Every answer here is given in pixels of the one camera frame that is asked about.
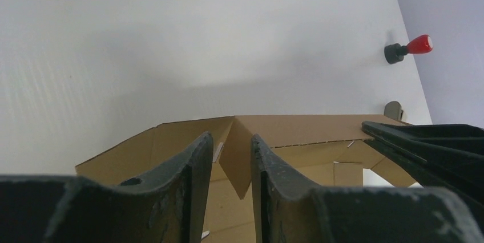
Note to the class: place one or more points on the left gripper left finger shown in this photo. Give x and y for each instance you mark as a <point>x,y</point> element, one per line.
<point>164,204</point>

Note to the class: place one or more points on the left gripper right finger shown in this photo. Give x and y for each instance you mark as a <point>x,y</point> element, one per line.
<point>289,207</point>

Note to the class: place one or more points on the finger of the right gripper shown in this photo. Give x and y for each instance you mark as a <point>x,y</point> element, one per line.
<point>445,155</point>

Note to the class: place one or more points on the brown cardboard box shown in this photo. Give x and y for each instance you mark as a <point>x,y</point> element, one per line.
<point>331,150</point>

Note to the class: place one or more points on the small grey clip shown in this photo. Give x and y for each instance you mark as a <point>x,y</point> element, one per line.
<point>393,110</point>

